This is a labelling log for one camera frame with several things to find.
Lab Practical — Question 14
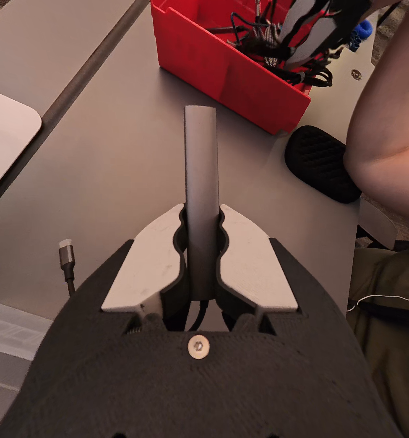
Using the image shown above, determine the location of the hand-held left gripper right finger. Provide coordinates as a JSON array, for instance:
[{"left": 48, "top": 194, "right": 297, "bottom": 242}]
[{"left": 216, "top": 204, "right": 299, "bottom": 331}]

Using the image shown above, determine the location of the black rounded pad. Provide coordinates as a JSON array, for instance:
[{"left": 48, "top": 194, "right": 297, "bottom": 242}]
[{"left": 285, "top": 125, "right": 362, "bottom": 204}]

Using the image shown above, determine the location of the black white braided cable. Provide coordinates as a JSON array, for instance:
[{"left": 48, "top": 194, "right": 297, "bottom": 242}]
[{"left": 252, "top": 22, "right": 281, "bottom": 66}]

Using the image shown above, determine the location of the grey usb hub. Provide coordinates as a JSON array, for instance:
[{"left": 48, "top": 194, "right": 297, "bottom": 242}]
[{"left": 185, "top": 105, "right": 221, "bottom": 300}]

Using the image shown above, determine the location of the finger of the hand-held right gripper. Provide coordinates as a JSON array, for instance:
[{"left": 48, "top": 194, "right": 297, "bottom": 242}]
[
  {"left": 278, "top": 0, "right": 330, "bottom": 45},
  {"left": 285, "top": 15, "right": 345, "bottom": 70}
]

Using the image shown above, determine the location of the black usb cable bundle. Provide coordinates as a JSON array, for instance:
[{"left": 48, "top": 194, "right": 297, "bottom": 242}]
[{"left": 242, "top": 34, "right": 334, "bottom": 88}]

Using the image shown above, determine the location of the white document stand frame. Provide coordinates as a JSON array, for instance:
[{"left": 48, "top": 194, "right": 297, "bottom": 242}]
[{"left": 0, "top": 87, "right": 42, "bottom": 199}]

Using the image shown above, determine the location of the red plastic bin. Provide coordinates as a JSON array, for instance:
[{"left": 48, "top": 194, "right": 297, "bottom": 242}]
[{"left": 150, "top": 0, "right": 312, "bottom": 136}]

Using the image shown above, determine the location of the person's right forearm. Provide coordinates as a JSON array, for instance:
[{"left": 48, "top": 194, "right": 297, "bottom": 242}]
[{"left": 343, "top": 0, "right": 409, "bottom": 228}]

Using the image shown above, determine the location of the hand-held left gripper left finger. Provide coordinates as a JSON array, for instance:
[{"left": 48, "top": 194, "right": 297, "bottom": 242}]
[{"left": 102, "top": 203, "right": 191, "bottom": 331}]

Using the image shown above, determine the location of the dark blue object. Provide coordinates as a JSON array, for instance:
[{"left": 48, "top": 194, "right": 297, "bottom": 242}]
[{"left": 349, "top": 20, "right": 373, "bottom": 52}]

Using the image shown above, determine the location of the clear acrylic organizer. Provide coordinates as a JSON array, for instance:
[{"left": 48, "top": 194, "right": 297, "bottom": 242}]
[{"left": 0, "top": 302, "right": 52, "bottom": 360}]

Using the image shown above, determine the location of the black hub cable with plug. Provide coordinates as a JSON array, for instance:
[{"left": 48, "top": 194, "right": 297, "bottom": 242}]
[{"left": 58, "top": 238, "right": 208, "bottom": 332}]

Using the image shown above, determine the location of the grey chair armrest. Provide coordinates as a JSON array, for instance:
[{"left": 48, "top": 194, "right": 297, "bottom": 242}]
[{"left": 357, "top": 198, "right": 398, "bottom": 250}]

